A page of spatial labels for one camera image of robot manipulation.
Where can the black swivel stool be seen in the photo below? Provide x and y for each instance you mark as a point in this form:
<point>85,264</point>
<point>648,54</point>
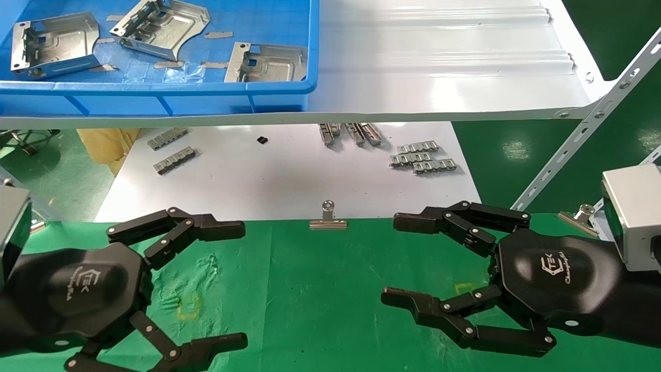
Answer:
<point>28,139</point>

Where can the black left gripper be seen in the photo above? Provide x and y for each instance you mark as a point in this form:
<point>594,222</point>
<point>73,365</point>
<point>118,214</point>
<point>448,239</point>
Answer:
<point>77,294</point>

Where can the white perforated shelf post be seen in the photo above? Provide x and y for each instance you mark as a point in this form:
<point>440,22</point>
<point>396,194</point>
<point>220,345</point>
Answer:
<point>655,155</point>
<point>568,150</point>

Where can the green table cloth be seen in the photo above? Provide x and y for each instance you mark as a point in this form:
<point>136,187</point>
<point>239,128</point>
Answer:
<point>320,289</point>

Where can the brown tape piece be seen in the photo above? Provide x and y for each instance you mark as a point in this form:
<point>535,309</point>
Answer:
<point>214,65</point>
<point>169,64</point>
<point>105,41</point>
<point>115,17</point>
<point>218,34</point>

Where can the grey metal link strip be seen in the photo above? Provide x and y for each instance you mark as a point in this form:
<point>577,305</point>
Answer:
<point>435,166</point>
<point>167,138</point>
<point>174,160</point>
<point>418,147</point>
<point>409,159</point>

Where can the silver sheet metal bracket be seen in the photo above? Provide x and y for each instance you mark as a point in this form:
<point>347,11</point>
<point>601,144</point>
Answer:
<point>175,31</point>
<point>279,64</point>
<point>67,44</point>

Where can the white metal shelf panel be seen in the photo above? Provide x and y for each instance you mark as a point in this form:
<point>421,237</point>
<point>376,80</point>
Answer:
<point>439,77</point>

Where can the grey metal rail piece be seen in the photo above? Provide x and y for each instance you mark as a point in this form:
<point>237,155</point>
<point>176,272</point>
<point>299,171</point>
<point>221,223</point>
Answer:
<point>354,134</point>
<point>326,135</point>
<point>336,129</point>
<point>371,134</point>

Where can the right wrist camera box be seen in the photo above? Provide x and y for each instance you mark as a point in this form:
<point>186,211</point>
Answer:
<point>638,222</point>

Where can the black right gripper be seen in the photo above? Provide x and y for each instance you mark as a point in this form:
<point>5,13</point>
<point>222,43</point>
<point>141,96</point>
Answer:
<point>557,279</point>

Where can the blue plastic bin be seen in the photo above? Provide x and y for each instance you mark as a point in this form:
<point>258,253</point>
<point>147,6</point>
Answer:
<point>268,26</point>

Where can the silver binder clip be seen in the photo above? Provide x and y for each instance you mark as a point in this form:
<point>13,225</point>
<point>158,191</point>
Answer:
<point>37,226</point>
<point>578,223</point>
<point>328,223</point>

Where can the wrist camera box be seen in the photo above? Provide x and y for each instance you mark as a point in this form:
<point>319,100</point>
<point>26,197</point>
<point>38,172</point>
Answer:
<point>13,232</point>
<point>638,222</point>

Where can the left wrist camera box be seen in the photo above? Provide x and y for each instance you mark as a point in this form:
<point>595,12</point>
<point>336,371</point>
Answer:
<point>13,232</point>

